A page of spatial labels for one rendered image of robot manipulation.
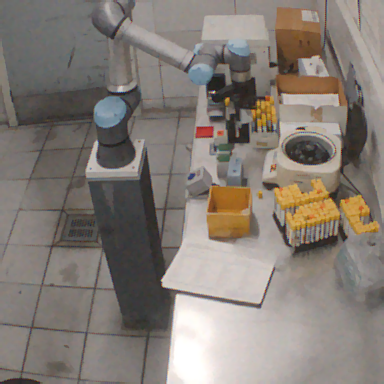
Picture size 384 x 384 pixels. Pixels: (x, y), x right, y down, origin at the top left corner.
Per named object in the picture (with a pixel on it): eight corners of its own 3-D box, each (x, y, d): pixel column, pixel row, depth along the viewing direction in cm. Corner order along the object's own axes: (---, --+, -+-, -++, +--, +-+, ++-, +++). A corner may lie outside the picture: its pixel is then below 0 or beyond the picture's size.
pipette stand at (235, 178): (227, 179, 227) (226, 156, 221) (247, 180, 226) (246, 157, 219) (224, 198, 219) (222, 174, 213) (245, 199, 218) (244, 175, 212)
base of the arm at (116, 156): (90, 167, 235) (86, 145, 228) (105, 143, 246) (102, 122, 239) (127, 171, 231) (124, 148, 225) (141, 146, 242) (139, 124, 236)
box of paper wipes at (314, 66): (298, 69, 287) (297, 47, 279) (321, 69, 287) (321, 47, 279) (306, 92, 270) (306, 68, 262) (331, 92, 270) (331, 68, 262)
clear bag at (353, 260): (327, 255, 194) (332, 210, 182) (372, 242, 196) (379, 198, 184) (353, 311, 174) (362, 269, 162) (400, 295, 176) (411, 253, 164)
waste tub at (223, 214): (212, 209, 215) (210, 185, 209) (253, 210, 213) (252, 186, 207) (207, 238, 205) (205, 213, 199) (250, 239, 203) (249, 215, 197)
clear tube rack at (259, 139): (251, 119, 255) (250, 104, 251) (275, 119, 254) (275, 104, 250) (251, 149, 240) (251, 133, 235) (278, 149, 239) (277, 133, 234)
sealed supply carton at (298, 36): (278, 34, 319) (276, 5, 308) (320, 38, 315) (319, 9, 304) (276, 58, 296) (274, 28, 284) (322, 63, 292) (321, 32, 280)
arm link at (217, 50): (189, 52, 209) (221, 53, 207) (196, 39, 218) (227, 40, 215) (191, 71, 214) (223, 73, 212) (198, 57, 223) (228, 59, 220)
